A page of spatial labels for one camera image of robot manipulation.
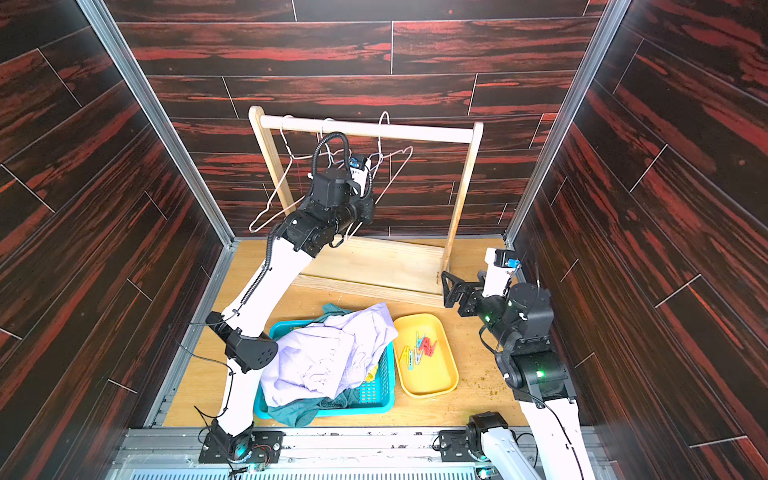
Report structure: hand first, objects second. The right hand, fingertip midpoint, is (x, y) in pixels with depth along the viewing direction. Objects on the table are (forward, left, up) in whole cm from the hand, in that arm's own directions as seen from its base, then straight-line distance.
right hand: (471, 271), depth 64 cm
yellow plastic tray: (-8, +3, -40) cm, 41 cm away
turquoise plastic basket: (-15, +22, -37) cm, 45 cm away
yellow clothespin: (-5, +13, -34) cm, 37 cm away
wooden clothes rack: (+29, +17, -36) cm, 49 cm away
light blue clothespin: (0, +9, -34) cm, 36 cm away
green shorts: (-25, +38, -22) cm, 50 cm away
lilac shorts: (-13, +35, -22) cm, 44 cm away
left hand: (+20, +23, +6) cm, 31 cm away
